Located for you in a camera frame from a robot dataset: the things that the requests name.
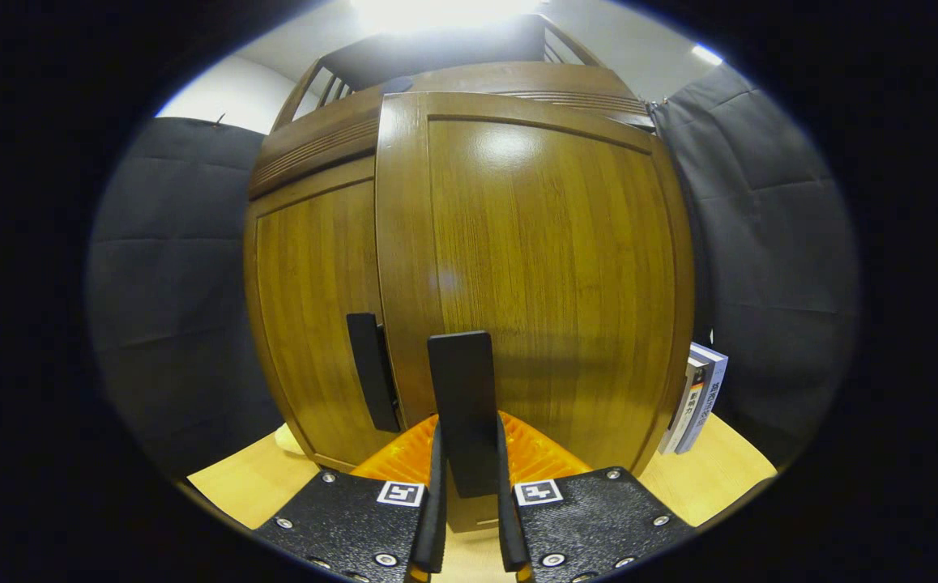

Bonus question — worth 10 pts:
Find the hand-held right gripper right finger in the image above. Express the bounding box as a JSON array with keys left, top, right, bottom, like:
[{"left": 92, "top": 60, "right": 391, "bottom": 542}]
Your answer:
[{"left": 495, "top": 411, "right": 695, "bottom": 583}]

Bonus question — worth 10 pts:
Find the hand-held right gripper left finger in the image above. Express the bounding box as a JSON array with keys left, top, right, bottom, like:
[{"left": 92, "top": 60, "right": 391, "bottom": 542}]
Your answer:
[{"left": 254, "top": 413, "right": 447, "bottom": 583}]

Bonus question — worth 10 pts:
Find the wooden cabinet door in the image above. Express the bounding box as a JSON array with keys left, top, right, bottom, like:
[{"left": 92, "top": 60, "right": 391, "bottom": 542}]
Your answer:
[
  {"left": 242, "top": 155, "right": 405, "bottom": 474},
  {"left": 373, "top": 91, "right": 697, "bottom": 535}
]

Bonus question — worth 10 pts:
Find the wooden double-door shoe cabinet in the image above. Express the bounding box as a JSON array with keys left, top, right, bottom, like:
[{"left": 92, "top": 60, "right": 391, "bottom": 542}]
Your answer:
[{"left": 242, "top": 15, "right": 697, "bottom": 535}]

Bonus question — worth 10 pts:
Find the wooden cabinet drawer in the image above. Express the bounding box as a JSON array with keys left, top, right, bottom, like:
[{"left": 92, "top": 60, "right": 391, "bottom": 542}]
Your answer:
[{"left": 247, "top": 63, "right": 654, "bottom": 202}]

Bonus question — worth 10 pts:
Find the white spine book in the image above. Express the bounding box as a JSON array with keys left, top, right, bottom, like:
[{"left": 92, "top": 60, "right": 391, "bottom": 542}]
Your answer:
[{"left": 658, "top": 356, "right": 709, "bottom": 456}]

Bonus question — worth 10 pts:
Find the blue cover book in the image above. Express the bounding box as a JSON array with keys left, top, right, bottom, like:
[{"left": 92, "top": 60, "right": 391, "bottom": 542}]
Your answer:
[{"left": 674, "top": 342, "right": 729, "bottom": 454}]

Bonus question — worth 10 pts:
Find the large ceiling light panel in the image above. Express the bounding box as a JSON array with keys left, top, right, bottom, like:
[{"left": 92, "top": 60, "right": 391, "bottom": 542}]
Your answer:
[{"left": 352, "top": 0, "right": 543, "bottom": 35}]

